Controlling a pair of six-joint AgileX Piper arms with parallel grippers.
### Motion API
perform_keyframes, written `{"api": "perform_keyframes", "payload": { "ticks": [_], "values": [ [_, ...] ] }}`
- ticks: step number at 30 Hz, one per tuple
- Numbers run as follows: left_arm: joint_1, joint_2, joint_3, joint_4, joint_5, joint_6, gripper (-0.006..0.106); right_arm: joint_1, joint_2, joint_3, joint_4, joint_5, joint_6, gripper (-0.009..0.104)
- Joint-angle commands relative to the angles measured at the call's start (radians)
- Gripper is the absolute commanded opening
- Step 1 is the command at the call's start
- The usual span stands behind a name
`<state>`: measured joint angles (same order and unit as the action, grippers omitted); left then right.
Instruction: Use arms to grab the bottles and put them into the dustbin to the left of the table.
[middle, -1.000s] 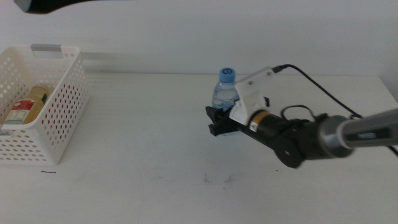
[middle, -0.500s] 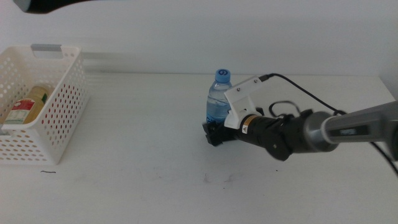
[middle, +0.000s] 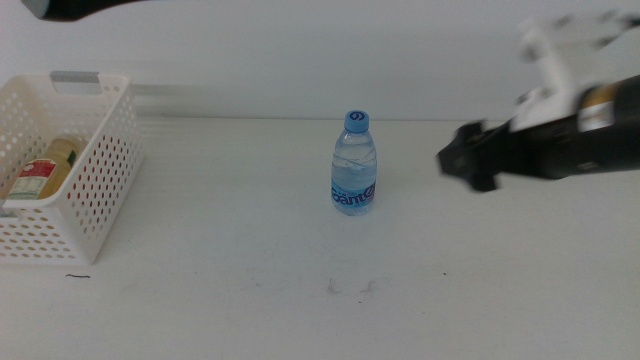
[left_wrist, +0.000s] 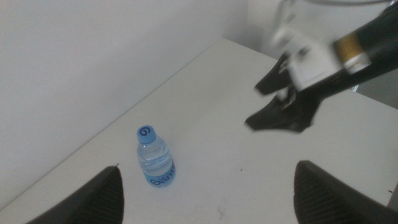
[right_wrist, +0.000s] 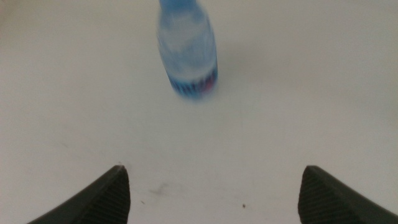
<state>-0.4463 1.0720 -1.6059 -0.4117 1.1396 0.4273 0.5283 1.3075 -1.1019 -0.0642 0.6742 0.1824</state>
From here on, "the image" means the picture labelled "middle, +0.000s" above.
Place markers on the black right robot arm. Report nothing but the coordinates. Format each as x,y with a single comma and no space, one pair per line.
625,125

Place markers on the small dark thread scrap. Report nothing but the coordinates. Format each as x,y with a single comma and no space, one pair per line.
80,276

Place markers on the white perforated plastic basket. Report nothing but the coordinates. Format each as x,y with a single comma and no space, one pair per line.
112,82

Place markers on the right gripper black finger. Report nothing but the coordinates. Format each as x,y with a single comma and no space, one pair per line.
475,165
477,137

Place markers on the yellow liquid bottle white cap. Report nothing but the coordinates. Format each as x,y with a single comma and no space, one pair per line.
57,170

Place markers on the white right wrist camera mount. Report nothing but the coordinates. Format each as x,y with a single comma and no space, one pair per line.
555,75

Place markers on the small water bottle blue cap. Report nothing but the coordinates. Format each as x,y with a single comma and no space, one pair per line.
352,175

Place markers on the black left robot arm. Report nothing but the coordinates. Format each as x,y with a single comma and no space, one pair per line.
75,7

